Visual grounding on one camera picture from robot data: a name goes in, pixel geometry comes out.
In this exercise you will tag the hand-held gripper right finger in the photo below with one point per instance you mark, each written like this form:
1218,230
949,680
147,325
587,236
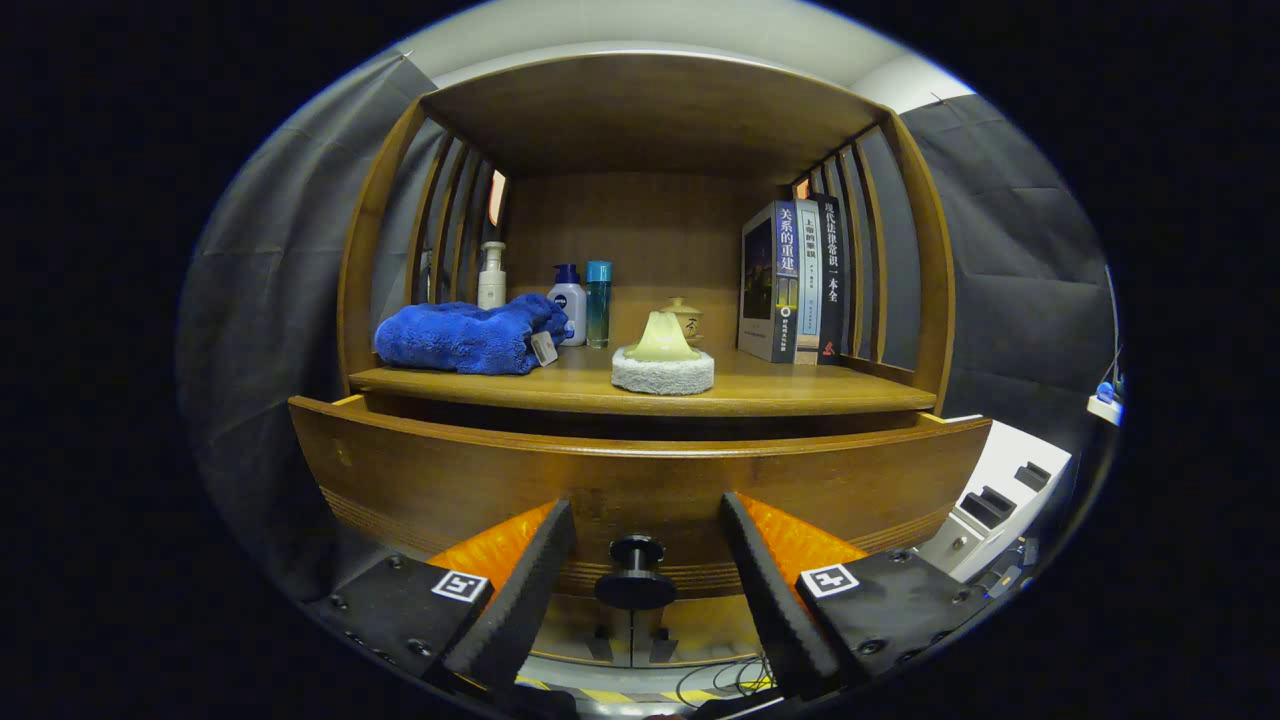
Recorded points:
775,610

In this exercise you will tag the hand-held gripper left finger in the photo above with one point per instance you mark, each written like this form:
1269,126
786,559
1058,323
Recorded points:
515,605

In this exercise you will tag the wooden drawer with black knob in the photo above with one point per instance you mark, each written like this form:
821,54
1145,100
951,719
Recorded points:
650,480

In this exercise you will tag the green cleaning brush grey pad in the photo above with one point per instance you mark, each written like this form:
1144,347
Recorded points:
660,372

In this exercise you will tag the wooden countertop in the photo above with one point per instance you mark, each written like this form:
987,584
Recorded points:
800,390

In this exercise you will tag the white drawer cabinet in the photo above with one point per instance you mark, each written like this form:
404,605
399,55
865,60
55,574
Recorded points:
1010,460

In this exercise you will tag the brown wooden cabinet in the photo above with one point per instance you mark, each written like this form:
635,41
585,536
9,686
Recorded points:
650,110

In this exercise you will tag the black floor device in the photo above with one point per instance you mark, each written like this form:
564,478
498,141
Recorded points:
1010,570

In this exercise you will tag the blue folded towel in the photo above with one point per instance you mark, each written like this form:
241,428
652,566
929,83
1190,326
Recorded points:
450,335

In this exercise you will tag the beige lidded teacup with saucer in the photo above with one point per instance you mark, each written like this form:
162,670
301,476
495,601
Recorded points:
691,318

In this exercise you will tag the white bottle with blue cap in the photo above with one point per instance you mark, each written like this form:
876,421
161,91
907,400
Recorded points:
570,305

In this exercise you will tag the teal slim bottle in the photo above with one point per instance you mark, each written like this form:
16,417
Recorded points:
599,305

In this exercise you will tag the white pump bottle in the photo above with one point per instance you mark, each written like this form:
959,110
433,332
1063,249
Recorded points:
491,285

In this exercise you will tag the pale grey spine book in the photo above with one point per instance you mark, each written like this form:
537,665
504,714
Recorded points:
808,275

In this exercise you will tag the black spine book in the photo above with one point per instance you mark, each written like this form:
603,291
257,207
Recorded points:
832,275

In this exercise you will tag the blue spine book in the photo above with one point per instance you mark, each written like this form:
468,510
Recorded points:
785,260

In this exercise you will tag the white round table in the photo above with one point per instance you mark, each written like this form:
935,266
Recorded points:
1103,410

